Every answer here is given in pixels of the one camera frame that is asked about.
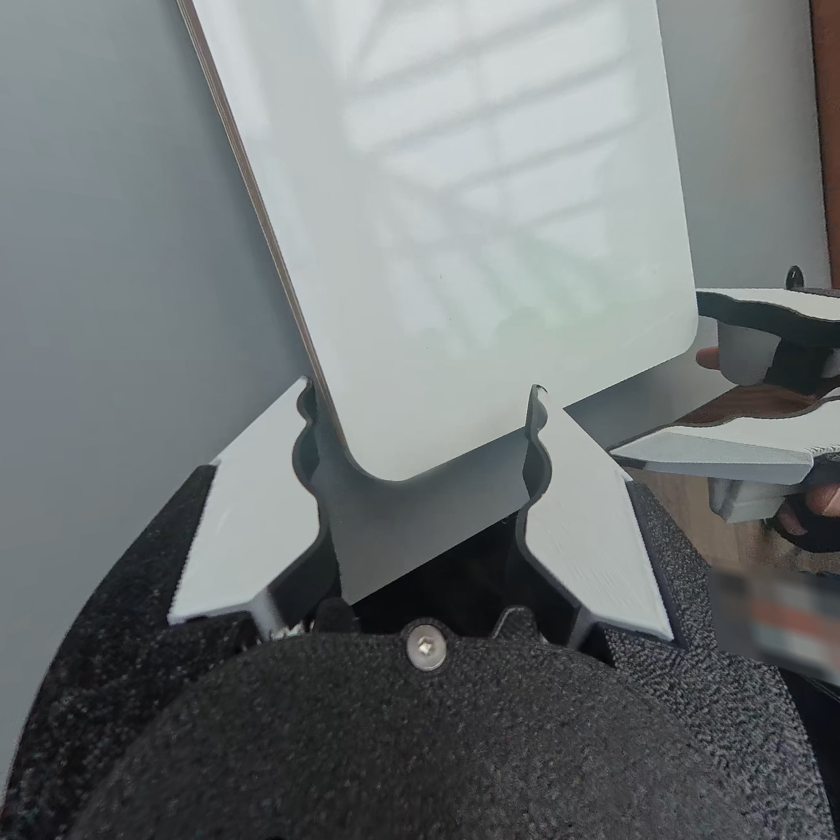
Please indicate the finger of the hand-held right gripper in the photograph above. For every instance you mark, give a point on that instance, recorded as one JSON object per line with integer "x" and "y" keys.
{"x": 735, "y": 449}
{"x": 745, "y": 348}

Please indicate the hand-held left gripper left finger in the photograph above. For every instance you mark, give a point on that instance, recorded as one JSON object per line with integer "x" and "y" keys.
{"x": 249, "y": 538}

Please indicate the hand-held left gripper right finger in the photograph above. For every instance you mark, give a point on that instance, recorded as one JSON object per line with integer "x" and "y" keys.
{"x": 590, "y": 544}

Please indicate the stack of white boards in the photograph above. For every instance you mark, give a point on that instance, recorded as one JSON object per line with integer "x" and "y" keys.
{"x": 459, "y": 229}

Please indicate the person's right hand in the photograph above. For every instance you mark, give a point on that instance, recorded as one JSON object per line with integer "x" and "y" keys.
{"x": 823, "y": 502}

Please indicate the yellow parts bins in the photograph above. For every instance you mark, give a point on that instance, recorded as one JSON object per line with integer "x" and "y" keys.
{"x": 828, "y": 131}

